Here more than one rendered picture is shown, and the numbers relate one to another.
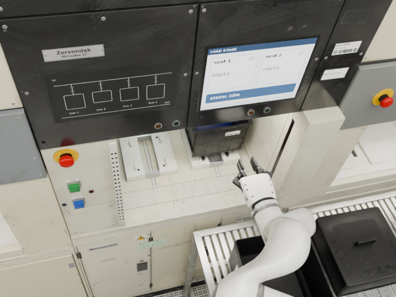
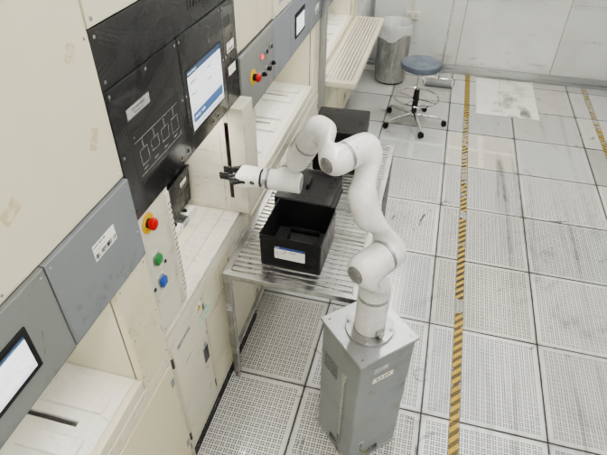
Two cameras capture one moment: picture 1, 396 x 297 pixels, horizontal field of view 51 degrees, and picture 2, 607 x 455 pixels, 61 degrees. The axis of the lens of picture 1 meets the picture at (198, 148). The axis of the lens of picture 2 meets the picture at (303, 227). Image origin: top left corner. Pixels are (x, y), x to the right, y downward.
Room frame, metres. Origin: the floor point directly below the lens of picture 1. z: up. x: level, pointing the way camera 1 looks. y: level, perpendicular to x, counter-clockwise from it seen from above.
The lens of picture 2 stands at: (-0.46, 1.07, 2.35)
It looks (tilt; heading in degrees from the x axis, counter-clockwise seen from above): 39 degrees down; 306
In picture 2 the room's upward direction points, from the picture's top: 1 degrees clockwise
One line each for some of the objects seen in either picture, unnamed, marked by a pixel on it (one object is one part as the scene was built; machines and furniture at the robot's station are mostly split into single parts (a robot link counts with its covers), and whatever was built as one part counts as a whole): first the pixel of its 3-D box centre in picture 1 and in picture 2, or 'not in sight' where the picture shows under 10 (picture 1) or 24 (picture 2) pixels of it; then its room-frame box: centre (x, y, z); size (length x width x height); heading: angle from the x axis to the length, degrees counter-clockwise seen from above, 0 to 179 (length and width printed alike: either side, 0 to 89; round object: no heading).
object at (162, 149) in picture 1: (148, 154); not in sight; (1.02, 0.20, 0.89); 0.22 x 0.21 x 0.04; 21
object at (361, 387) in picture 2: not in sight; (361, 383); (0.09, -0.15, 0.38); 0.28 x 0.28 x 0.76; 66
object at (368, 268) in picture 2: not in sight; (370, 275); (0.10, -0.12, 1.07); 0.19 x 0.12 x 0.24; 78
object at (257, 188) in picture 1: (258, 191); (251, 176); (0.72, -0.21, 1.19); 0.11 x 0.10 x 0.07; 22
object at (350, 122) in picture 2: not in sight; (340, 140); (0.86, -1.12, 0.89); 0.29 x 0.29 x 0.25; 25
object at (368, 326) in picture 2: not in sight; (371, 311); (0.09, -0.15, 0.85); 0.19 x 0.19 x 0.18
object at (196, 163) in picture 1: (210, 144); (165, 217); (1.12, -0.05, 0.89); 0.22 x 0.21 x 0.04; 21
